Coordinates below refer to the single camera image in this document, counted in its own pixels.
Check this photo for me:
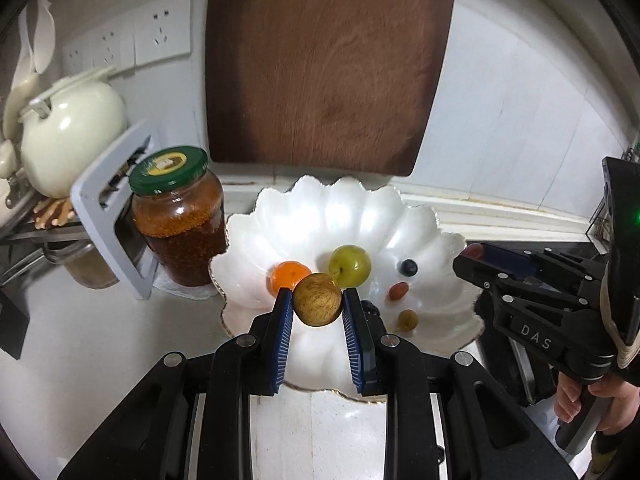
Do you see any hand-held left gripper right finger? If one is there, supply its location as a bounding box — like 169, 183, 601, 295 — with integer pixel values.
341, 287, 578, 480

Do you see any person's right hand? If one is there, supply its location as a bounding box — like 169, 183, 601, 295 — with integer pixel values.
556, 367, 640, 436

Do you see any black knife block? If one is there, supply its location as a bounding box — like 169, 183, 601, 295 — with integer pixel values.
0, 290, 28, 361

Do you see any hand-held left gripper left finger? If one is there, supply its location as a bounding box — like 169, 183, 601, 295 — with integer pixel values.
57, 287, 294, 480

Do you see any orange mandarin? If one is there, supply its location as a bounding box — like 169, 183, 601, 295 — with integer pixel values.
270, 260, 312, 297

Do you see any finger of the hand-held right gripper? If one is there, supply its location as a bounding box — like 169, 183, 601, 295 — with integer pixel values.
452, 254, 592, 312
479, 241, 609, 287

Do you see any steel pot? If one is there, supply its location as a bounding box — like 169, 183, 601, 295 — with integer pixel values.
64, 242, 121, 291

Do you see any glass jar with green lid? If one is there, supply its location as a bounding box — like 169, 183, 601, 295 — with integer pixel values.
129, 145, 230, 287

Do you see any white scalloped bowl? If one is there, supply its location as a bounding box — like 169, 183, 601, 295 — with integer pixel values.
207, 175, 486, 406

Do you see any brown wooden cutting board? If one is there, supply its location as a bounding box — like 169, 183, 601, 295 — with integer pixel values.
205, 0, 460, 177

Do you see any white plastic rack frame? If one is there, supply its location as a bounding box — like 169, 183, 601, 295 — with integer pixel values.
70, 119, 161, 301

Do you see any white wall socket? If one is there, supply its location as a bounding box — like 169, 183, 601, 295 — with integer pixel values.
92, 12, 136, 68
135, 0, 192, 66
63, 37, 96, 75

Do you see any cream kettle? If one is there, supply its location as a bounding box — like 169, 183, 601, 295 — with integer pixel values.
19, 65, 128, 198

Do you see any wooden trivet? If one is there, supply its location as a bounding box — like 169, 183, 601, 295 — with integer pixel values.
32, 196, 81, 231

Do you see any green plum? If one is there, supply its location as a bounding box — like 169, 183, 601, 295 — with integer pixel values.
328, 245, 372, 290

